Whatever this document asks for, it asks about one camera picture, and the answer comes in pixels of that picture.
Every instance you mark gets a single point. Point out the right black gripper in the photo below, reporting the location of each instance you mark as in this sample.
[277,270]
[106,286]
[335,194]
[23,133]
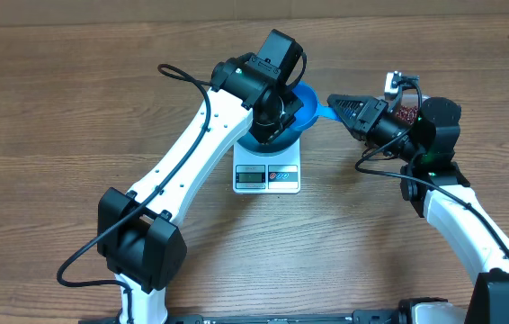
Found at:
[368,113]

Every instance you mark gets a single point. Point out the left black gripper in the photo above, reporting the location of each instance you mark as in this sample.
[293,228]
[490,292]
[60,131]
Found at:
[293,104]

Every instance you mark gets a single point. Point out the blue plastic measuring scoop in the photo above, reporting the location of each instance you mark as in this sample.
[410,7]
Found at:
[312,109]

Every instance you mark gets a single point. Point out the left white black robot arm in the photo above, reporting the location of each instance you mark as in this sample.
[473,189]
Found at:
[251,106]

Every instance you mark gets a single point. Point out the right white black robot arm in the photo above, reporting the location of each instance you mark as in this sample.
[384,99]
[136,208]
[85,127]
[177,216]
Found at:
[437,189]

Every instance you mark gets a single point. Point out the teal blue bowl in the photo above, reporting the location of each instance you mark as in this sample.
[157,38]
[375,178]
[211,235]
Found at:
[277,145]

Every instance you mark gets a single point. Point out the white digital kitchen scale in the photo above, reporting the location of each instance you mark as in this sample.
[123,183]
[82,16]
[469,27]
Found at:
[267,173]

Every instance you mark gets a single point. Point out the clear plastic food container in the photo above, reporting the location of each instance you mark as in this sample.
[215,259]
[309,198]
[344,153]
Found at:
[406,99]

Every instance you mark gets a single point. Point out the red adzuki beans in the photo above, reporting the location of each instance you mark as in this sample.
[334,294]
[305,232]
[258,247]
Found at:
[407,114]

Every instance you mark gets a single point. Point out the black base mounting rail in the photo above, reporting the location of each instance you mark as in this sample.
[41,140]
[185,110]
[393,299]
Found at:
[415,311]

